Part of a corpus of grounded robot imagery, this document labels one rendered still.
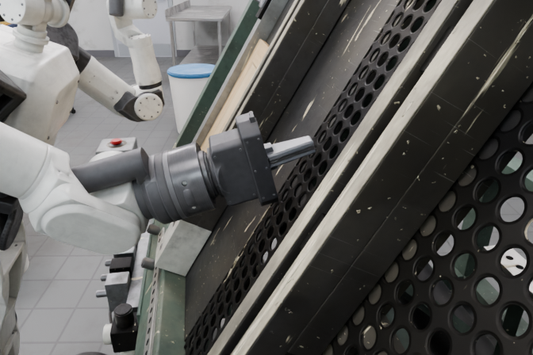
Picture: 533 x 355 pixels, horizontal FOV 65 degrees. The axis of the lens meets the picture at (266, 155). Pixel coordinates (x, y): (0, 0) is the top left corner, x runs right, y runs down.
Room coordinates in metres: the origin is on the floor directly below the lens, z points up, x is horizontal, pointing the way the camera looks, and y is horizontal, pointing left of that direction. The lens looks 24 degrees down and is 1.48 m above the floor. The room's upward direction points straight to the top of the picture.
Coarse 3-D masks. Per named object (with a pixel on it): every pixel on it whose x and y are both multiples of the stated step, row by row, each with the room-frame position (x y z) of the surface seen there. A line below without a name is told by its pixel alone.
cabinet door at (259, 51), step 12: (264, 48) 1.05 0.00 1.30; (252, 60) 1.10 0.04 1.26; (252, 72) 1.05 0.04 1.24; (240, 84) 1.09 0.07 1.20; (228, 96) 1.14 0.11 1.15; (240, 96) 1.03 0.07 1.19; (228, 108) 1.08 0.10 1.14; (216, 120) 1.13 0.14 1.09; (216, 132) 1.07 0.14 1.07; (204, 144) 1.11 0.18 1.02
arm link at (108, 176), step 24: (72, 168) 0.42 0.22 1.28; (96, 168) 0.42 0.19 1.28; (120, 168) 0.42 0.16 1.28; (144, 168) 0.42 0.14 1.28; (96, 192) 0.43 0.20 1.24; (120, 192) 0.42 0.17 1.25; (144, 192) 0.42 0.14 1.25; (168, 192) 0.42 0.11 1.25; (144, 216) 0.42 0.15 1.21; (168, 216) 0.42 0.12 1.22
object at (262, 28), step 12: (276, 0) 1.17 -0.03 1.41; (288, 0) 1.18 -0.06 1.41; (276, 12) 1.17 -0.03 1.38; (264, 24) 1.17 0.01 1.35; (252, 36) 1.16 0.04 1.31; (264, 36) 1.17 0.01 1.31; (252, 48) 1.16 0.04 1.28; (240, 60) 1.16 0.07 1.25; (240, 72) 1.16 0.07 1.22; (228, 84) 1.15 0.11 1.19; (216, 108) 1.14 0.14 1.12; (204, 120) 1.17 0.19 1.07; (204, 132) 1.14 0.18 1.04
